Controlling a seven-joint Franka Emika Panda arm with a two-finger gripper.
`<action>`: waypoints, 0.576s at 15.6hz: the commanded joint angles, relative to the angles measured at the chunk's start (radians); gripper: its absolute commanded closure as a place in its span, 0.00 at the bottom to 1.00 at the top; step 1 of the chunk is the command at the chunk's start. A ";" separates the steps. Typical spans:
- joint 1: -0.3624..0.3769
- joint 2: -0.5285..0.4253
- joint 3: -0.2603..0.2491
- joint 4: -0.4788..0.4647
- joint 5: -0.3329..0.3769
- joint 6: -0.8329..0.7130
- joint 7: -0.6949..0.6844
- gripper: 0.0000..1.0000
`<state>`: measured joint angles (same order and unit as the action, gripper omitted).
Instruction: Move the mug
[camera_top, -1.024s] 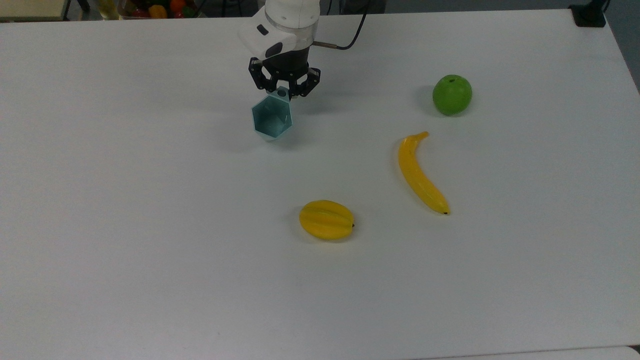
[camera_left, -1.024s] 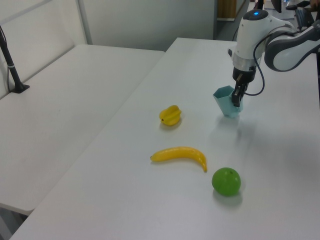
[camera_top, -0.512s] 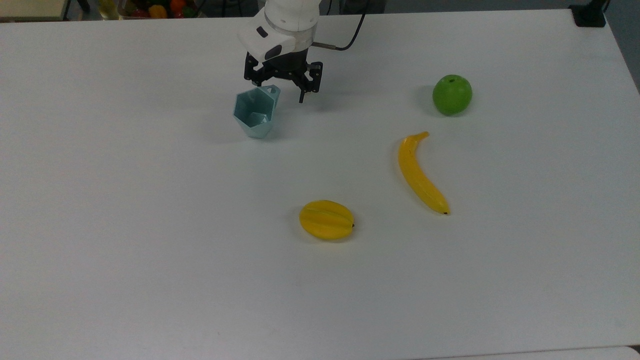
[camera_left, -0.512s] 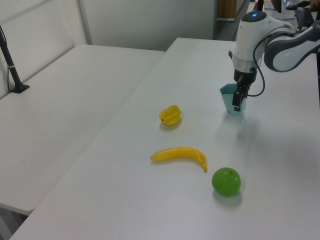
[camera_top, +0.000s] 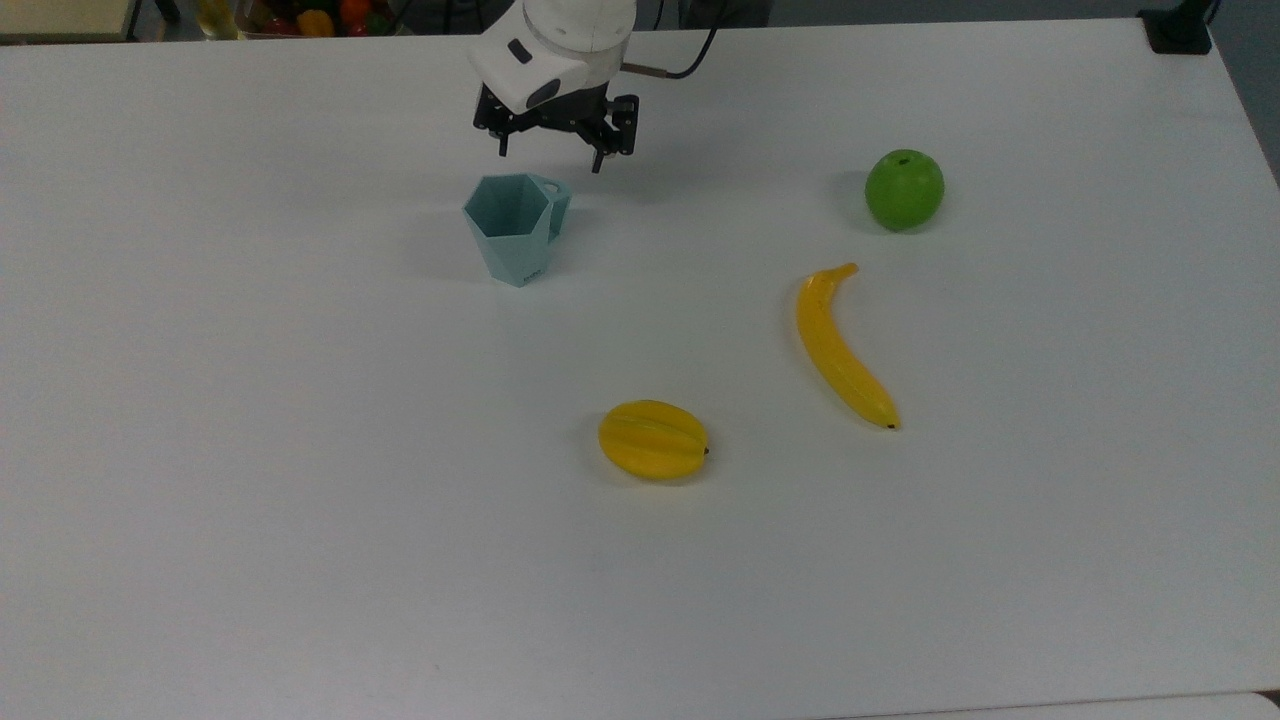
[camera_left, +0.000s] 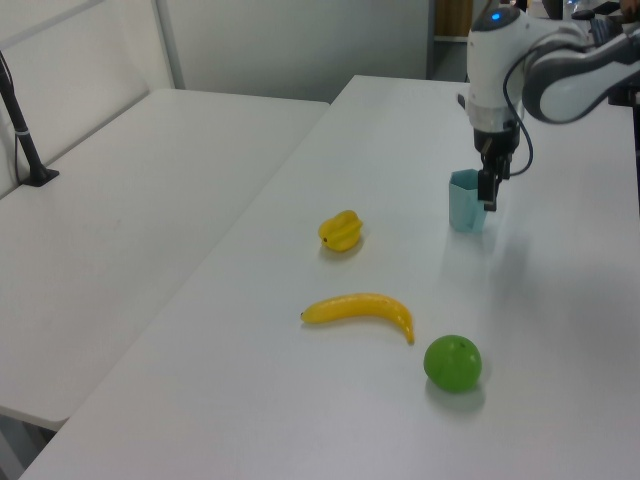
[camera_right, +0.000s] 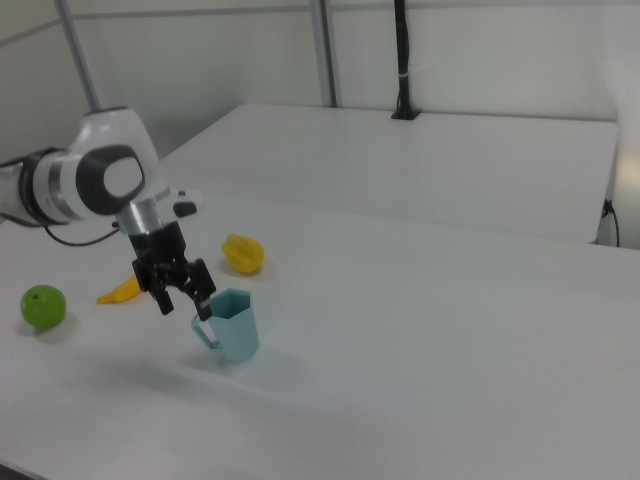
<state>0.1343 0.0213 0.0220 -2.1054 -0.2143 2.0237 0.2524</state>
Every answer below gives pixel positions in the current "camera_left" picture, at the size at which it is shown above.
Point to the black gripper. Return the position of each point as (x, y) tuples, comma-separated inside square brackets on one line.
[(495, 142)]

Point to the light blue faceted mug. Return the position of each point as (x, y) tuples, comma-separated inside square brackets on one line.
[(462, 202)]

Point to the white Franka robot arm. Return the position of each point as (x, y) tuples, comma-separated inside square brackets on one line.
[(565, 75)]

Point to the yellow toy starfruit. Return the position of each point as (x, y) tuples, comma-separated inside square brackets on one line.
[(341, 231)]

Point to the wooden cabinet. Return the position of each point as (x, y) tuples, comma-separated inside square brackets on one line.
[(452, 19)]

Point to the yellow toy banana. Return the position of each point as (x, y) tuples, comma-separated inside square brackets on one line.
[(360, 307)]

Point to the green toy apple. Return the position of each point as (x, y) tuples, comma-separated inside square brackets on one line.
[(452, 364)]

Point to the white side table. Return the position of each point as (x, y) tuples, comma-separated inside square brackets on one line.
[(125, 225)]

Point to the black pole with base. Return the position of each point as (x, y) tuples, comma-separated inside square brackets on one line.
[(25, 140)]

